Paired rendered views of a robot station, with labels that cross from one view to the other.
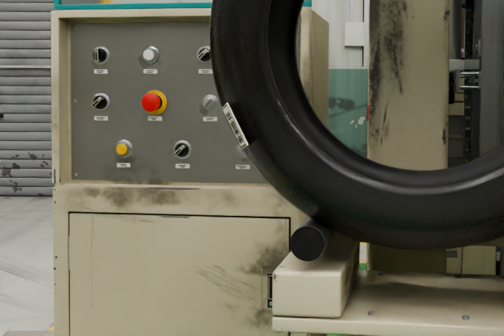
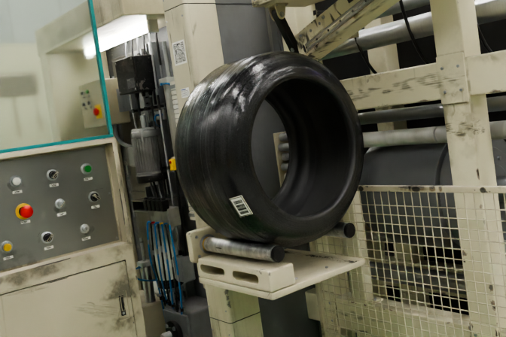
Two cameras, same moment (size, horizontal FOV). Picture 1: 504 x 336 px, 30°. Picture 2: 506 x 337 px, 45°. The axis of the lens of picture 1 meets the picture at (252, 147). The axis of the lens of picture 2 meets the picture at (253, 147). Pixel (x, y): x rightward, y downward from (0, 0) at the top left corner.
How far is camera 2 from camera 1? 1.17 m
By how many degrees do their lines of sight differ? 48
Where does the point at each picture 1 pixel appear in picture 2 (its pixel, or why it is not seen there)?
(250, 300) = (111, 315)
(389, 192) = (306, 220)
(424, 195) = (318, 217)
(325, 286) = (288, 271)
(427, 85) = not seen: hidden behind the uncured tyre
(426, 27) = not seen: hidden behind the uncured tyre
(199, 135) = (56, 226)
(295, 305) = (278, 284)
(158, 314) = not seen: outside the picture
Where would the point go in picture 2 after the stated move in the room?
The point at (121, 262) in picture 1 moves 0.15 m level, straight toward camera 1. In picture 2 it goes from (27, 321) to (58, 324)
